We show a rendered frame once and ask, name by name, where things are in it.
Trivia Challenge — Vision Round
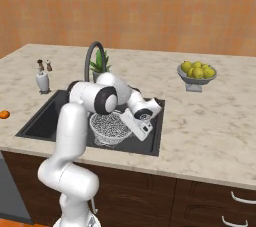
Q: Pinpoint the dark brown drawer front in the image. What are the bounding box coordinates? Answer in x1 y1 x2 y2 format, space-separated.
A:
171 202 256 227
173 178 256 213

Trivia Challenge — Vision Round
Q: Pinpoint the dark brown cupboard door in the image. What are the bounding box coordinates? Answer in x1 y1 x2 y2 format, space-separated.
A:
77 163 178 227
1 151 64 227

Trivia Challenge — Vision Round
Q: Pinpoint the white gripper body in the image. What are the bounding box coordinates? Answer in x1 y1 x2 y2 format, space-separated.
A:
119 108 154 142

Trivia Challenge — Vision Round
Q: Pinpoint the white utensil pot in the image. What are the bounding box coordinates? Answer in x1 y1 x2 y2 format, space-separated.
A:
35 70 52 95

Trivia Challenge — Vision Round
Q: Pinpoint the black sink basin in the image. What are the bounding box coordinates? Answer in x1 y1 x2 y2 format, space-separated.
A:
15 88 166 158

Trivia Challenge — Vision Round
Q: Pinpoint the white drawer handle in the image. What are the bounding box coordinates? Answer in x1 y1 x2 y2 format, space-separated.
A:
221 215 250 227
230 190 256 205

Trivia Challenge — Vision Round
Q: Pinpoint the grey appliance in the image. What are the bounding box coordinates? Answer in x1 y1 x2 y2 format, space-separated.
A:
0 152 34 226

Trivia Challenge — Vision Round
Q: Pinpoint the white mesh colander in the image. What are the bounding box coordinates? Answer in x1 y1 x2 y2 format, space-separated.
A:
89 110 133 147

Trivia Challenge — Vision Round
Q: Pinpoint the white cupboard door handle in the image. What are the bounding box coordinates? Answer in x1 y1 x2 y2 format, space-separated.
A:
90 196 99 216

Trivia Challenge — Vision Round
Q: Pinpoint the orange tangerine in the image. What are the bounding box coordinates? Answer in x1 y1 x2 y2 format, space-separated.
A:
0 109 11 120

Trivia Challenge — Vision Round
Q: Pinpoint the green potted plant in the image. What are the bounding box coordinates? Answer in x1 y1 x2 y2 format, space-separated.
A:
89 48 113 83

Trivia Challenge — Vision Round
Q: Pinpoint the grey fruit bowl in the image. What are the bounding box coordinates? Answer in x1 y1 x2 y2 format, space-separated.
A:
176 63 218 93

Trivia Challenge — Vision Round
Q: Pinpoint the dark grey arched faucet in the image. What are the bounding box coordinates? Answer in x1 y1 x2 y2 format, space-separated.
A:
83 40 111 83

